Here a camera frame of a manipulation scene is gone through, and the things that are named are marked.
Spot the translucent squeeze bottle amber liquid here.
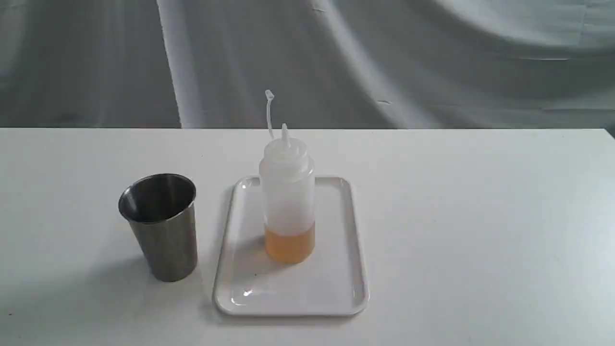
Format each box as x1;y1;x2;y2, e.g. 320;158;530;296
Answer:
258;89;316;264

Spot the stainless steel cup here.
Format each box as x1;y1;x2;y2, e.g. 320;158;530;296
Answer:
117;173;198;283

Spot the white plastic tray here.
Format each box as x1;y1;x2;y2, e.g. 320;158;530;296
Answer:
212;176;369;317

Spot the grey fabric backdrop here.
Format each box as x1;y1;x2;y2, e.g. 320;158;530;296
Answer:
1;0;614;129

